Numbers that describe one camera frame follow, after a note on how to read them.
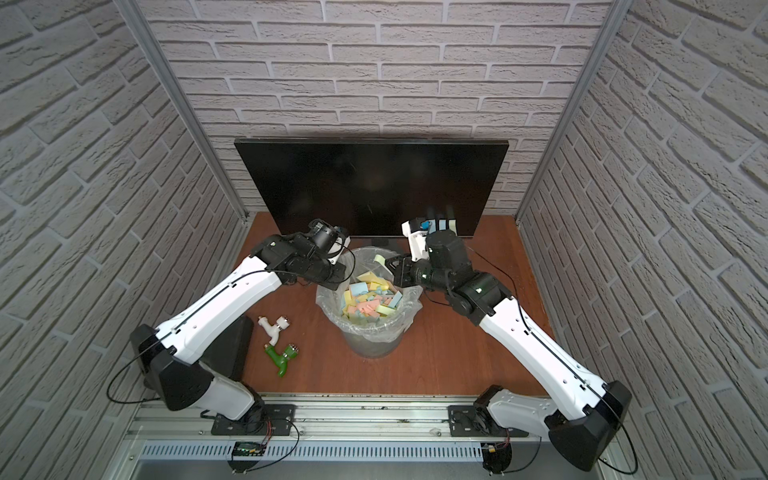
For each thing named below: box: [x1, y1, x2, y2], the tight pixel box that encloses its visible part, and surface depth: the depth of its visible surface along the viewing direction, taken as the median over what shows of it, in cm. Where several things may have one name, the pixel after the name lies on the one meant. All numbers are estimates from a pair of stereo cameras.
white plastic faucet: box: [258, 316, 290, 346], surface depth 89 cm
